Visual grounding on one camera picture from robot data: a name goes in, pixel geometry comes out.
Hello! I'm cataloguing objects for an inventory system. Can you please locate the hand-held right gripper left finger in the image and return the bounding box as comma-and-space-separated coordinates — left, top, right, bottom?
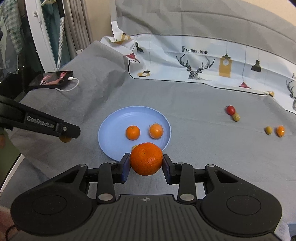
47, 153, 130, 205

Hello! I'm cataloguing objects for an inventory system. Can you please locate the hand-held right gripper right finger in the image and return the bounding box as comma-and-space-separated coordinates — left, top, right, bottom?
163, 154, 241, 205

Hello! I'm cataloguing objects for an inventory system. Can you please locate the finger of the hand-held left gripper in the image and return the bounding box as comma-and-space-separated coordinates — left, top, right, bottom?
55, 120, 81, 139

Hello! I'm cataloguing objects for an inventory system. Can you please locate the orange tangerine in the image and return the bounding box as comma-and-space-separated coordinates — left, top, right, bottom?
149, 123, 164, 139
130, 143, 163, 176
125, 126, 141, 141

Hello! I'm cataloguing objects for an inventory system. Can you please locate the blue plate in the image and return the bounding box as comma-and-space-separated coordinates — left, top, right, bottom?
98, 106, 172, 162

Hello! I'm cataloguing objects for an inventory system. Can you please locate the grey blanket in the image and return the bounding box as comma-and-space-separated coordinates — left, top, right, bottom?
5, 40, 296, 233

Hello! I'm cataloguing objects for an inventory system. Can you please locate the black smartphone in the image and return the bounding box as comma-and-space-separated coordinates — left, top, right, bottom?
28, 71, 74, 90

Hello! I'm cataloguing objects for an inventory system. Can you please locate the white dotted pole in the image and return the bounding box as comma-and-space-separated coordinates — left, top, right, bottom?
56, 16, 65, 69

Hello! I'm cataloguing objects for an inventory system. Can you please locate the green plaid cloth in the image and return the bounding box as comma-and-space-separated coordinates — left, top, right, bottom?
0, 0, 29, 75

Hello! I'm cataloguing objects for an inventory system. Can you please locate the teal cloth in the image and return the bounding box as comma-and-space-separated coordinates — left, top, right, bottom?
42, 0, 71, 61

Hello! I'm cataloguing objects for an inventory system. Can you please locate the beige curtain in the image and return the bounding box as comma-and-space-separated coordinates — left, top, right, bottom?
62, 0, 116, 55

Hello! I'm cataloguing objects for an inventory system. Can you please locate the deer printed white cloth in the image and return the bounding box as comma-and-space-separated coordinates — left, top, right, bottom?
100, 20, 296, 114

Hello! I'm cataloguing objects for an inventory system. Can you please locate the grey fabric cushion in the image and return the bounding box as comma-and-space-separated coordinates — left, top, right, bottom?
114, 0, 296, 70

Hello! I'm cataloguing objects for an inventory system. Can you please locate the white charging cable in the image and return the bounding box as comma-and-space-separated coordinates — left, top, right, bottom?
58, 77, 80, 93

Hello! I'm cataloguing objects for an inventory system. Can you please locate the white door frame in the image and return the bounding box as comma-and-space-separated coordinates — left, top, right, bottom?
24, 0, 58, 70

